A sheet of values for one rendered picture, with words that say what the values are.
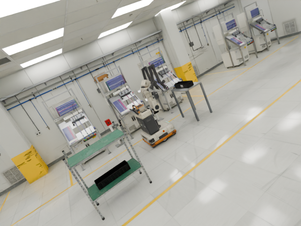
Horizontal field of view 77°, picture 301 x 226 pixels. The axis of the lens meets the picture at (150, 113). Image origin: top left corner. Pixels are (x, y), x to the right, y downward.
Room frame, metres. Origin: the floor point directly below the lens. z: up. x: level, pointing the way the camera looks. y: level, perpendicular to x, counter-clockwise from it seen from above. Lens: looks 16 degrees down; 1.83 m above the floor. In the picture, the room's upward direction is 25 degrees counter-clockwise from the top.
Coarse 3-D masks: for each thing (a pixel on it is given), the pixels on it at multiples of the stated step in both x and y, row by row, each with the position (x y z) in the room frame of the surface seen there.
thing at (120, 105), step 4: (116, 100) 5.31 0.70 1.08; (120, 100) 5.29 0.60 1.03; (116, 104) 5.20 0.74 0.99; (120, 104) 5.19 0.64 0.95; (124, 104) 5.18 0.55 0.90; (120, 108) 5.10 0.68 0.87; (124, 108) 5.09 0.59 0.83; (128, 108) 5.07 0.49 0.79; (120, 112) 4.99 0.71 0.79; (124, 112) 4.98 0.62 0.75
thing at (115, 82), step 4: (116, 76) 5.64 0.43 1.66; (120, 76) 5.56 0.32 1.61; (108, 80) 5.47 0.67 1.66; (112, 80) 5.46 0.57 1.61; (116, 80) 5.50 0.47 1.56; (120, 80) 5.54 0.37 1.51; (108, 84) 5.41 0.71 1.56; (112, 84) 5.44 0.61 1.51; (116, 84) 5.48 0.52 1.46; (120, 84) 5.52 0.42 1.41; (108, 88) 5.48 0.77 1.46; (112, 88) 5.42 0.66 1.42
